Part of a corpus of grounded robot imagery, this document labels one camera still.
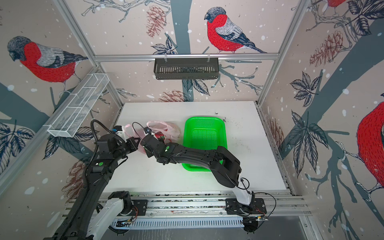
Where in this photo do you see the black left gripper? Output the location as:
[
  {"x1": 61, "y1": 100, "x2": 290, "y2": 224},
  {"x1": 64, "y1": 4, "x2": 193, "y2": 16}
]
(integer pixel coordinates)
[{"x1": 112, "y1": 135, "x2": 141, "y2": 161}]

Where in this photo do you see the pink plastic fruit bag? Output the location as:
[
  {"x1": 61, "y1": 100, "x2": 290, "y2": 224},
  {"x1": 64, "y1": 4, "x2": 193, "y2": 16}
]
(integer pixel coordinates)
[{"x1": 122, "y1": 121, "x2": 181, "y2": 143}]

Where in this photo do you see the green plastic basket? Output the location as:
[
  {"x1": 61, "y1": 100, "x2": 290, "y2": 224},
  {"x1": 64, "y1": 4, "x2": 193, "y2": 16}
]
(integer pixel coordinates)
[{"x1": 181, "y1": 116, "x2": 228, "y2": 172}]

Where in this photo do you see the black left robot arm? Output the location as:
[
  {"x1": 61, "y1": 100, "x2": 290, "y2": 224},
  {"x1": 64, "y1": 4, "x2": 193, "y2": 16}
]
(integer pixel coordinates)
[{"x1": 51, "y1": 133, "x2": 140, "y2": 240}]

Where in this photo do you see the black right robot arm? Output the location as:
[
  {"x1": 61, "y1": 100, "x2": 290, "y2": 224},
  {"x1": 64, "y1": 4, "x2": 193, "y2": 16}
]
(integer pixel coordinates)
[{"x1": 141, "y1": 134, "x2": 254, "y2": 206}]

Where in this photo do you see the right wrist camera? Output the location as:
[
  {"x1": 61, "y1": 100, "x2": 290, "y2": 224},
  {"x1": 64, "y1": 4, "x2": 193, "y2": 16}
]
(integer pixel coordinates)
[{"x1": 143, "y1": 127, "x2": 153, "y2": 135}]

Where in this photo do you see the white wire mesh shelf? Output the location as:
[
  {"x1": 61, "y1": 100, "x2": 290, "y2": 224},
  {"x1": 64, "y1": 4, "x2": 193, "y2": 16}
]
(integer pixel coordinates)
[{"x1": 48, "y1": 73, "x2": 110, "y2": 138}]

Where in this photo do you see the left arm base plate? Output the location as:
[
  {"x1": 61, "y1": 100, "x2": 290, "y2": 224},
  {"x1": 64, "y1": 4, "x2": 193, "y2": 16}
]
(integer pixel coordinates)
[{"x1": 130, "y1": 200, "x2": 148, "y2": 217}]

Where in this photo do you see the aluminium rail frame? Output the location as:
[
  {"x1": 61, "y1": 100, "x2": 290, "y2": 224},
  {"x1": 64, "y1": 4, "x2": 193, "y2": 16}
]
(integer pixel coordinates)
[{"x1": 61, "y1": 191, "x2": 313, "y2": 230}]

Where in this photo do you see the black hanging wall basket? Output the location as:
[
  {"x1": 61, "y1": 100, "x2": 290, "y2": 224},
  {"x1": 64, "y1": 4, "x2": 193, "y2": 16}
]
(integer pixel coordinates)
[{"x1": 154, "y1": 58, "x2": 219, "y2": 80}]

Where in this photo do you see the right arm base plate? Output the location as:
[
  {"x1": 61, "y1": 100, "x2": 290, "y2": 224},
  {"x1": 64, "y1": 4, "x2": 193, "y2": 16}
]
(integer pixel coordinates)
[{"x1": 225, "y1": 198, "x2": 267, "y2": 217}]

